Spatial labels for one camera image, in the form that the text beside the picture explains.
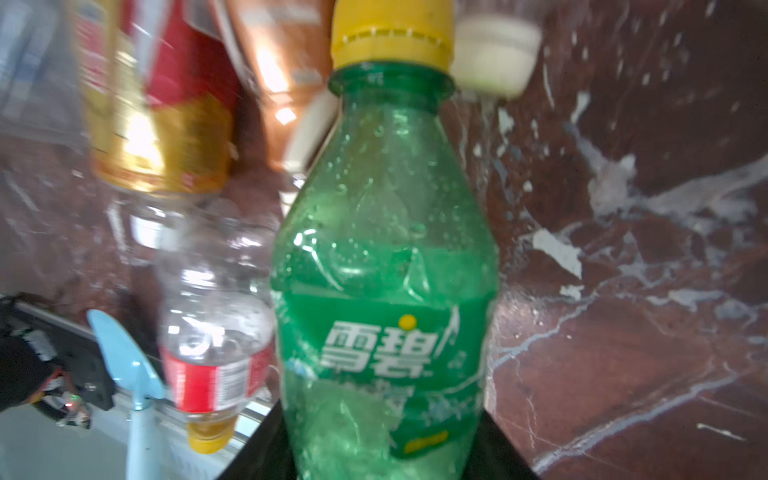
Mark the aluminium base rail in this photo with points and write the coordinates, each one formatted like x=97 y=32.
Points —
x=34 y=447

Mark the light blue toy shovel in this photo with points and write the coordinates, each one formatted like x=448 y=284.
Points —
x=131 y=370

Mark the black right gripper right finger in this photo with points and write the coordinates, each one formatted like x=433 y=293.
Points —
x=494 y=457

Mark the gold red tea bottle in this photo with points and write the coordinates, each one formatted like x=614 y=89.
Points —
x=159 y=96

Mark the large green Sprite bottle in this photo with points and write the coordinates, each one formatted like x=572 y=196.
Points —
x=385 y=271

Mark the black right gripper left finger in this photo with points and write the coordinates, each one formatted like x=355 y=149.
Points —
x=266 y=455

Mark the brown Nescafe bottle right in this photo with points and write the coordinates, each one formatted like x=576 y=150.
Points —
x=496 y=45

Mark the brown coffee bottle left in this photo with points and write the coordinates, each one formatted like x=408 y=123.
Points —
x=281 y=53

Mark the red label bottle yellow cap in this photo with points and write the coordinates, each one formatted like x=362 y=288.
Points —
x=216 y=321

